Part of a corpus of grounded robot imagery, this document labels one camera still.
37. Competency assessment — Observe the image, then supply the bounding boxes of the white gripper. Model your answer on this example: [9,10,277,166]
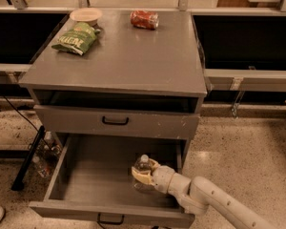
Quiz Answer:
[132,158,175,194]

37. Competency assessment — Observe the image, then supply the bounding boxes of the clear plastic water bottle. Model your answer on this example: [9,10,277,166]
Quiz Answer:
[133,155,153,194]

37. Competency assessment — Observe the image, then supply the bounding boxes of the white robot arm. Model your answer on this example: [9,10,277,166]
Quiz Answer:
[132,155,276,229]

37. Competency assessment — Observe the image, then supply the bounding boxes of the closed grey top drawer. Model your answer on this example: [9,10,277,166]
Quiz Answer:
[34,105,199,139]

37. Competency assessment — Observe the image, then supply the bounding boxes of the open grey middle drawer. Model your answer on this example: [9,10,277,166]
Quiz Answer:
[30,135,194,228]

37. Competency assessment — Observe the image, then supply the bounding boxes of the grey drawer cabinet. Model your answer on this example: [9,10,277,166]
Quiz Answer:
[20,10,206,155]

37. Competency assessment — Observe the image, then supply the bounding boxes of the plastic bottles on floor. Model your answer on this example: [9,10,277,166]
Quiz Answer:
[31,132,62,178]

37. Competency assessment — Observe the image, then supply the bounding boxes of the black stand leg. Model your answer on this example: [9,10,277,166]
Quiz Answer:
[11,126,45,191]

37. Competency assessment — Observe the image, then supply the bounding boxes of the green chip bag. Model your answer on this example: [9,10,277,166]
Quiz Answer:
[51,22,100,55]

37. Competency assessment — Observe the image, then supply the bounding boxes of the red soda can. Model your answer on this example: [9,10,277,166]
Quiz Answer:
[130,10,159,30]

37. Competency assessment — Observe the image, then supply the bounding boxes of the black middle drawer handle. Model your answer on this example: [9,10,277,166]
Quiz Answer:
[97,213,125,225]

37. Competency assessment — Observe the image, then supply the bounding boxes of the black drawer handle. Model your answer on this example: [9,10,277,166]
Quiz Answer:
[101,116,129,126]
[97,213,125,225]

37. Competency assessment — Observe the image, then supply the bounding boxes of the black top drawer handle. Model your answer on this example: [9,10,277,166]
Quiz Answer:
[101,116,129,126]

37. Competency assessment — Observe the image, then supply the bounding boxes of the black cable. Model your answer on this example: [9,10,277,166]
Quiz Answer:
[0,84,51,151]

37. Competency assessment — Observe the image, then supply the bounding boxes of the metal railing frame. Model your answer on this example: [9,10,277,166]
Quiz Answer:
[0,0,286,93]

